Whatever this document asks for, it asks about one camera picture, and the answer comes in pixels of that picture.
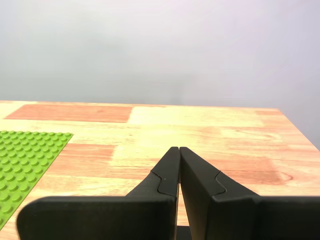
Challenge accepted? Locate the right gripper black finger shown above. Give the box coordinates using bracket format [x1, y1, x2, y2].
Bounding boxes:
[179, 146, 320, 240]
[16, 146, 181, 240]

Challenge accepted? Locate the green studded baseplate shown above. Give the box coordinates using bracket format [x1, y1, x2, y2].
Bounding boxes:
[0, 129, 75, 226]

